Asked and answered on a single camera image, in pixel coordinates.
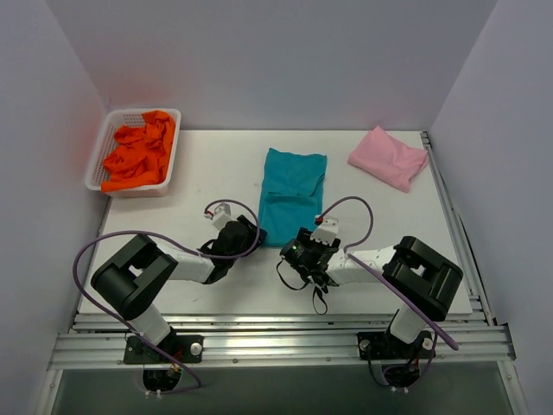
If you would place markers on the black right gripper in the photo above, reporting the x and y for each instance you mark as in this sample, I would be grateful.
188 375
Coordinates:
318 270

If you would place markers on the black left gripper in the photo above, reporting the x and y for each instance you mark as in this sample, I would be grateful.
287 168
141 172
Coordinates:
250 229

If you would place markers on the teal t-shirt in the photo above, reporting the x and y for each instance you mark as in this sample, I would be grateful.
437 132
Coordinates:
291 194

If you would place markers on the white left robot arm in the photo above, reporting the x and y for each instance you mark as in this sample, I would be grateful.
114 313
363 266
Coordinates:
132 278

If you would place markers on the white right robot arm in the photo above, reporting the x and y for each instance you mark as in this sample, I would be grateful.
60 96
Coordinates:
424 280

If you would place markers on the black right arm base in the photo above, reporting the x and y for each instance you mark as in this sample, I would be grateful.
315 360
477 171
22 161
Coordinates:
392 363

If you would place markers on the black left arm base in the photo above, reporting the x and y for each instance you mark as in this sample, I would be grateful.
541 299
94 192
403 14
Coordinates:
165 366

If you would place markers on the pink folded t-shirt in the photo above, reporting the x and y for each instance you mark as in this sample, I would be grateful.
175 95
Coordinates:
388 159

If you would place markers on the orange crumpled t-shirt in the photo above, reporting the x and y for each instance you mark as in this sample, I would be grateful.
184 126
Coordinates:
142 155

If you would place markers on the white plastic basket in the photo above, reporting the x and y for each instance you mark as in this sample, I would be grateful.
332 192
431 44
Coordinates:
106 143

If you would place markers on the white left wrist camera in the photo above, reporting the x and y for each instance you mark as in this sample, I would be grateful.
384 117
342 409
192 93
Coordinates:
220 215

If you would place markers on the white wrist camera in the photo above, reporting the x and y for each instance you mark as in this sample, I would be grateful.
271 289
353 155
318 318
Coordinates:
220 215
326 231

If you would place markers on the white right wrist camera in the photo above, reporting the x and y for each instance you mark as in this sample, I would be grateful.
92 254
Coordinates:
326 231

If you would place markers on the aluminium front rail frame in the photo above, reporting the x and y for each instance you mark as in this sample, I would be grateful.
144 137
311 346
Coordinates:
97 342

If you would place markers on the aluminium side rail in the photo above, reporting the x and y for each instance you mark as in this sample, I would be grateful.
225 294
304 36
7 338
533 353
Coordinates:
463 250

